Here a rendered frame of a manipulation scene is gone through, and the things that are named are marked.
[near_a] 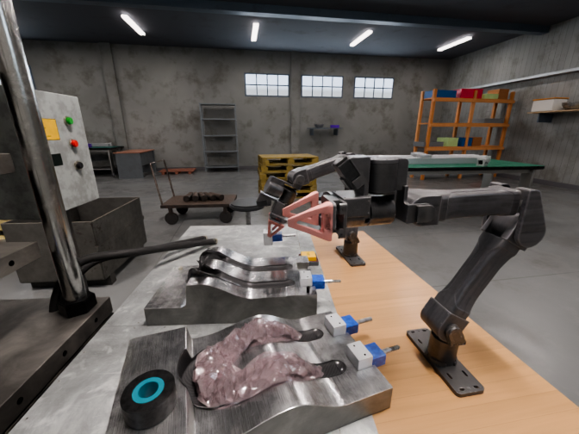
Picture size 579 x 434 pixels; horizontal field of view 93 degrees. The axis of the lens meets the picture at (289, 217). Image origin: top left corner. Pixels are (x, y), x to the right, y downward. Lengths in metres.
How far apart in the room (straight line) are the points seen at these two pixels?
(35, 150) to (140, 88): 9.75
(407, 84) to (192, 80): 7.60
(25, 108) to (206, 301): 0.68
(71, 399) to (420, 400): 0.74
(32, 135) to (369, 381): 1.01
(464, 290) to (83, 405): 0.85
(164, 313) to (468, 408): 0.77
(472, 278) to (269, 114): 9.77
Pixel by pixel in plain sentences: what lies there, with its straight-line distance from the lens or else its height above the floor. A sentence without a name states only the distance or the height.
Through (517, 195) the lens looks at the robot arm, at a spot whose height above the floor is 1.22.
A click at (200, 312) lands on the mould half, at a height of 0.84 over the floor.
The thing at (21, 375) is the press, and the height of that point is 0.79.
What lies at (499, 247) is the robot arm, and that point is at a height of 1.11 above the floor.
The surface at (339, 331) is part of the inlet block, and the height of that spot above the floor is 0.87.
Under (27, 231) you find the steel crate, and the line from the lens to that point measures 3.06.
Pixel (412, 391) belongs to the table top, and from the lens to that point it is 0.76.
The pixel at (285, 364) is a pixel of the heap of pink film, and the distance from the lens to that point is 0.60.
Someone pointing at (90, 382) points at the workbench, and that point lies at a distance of 0.85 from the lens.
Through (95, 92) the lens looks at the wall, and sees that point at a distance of 11.14.
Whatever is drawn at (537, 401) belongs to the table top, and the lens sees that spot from 0.87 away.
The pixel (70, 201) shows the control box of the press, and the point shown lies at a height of 1.10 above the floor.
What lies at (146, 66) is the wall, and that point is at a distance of 10.72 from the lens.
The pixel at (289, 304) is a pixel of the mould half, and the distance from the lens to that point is 0.84.
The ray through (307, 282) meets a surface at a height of 0.91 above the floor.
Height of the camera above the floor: 1.35
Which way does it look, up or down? 18 degrees down
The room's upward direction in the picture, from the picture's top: straight up
